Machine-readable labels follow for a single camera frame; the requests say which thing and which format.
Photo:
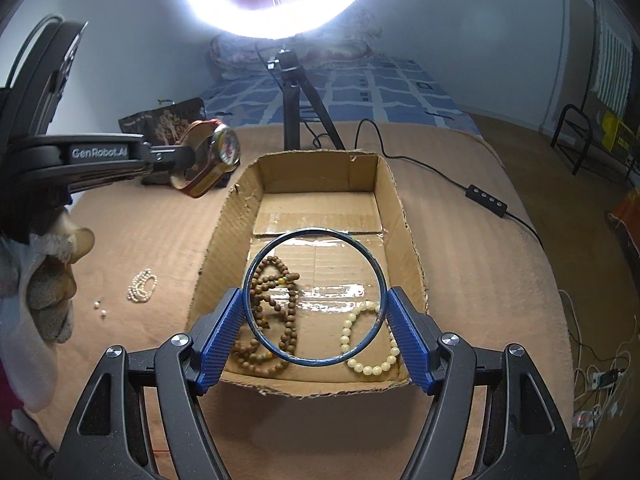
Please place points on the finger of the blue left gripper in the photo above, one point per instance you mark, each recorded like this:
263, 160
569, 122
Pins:
167, 158

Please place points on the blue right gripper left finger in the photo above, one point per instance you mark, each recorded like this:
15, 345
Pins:
215, 334

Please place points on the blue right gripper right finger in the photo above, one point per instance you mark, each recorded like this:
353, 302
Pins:
406, 324

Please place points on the blue metal bangle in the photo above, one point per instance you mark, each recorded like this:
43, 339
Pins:
316, 297

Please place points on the red strap wristwatch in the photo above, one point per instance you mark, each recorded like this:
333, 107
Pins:
217, 152

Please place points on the gloved left hand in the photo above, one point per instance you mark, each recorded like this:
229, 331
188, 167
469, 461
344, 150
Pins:
37, 313

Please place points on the black snack bag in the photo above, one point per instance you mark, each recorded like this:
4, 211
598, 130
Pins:
164, 125

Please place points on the brown cardboard box tray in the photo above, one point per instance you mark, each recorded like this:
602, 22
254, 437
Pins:
354, 193

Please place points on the black tripod stand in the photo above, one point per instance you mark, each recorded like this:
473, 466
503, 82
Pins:
294, 82

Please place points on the blue patterned bed sheet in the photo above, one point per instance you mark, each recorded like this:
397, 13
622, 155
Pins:
381, 88

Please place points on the black metal rack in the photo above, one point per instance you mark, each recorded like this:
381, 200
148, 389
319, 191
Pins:
577, 137

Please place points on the orange cloth covered box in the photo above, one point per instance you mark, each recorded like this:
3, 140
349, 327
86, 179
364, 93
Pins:
624, 222

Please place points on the yellow box on rack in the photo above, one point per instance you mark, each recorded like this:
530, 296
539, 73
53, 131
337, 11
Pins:
618, 138

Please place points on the striped hanging cloth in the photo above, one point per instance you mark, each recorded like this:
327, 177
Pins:
611, 70

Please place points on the black inline cable remote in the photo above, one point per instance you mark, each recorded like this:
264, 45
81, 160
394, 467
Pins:
486, 200

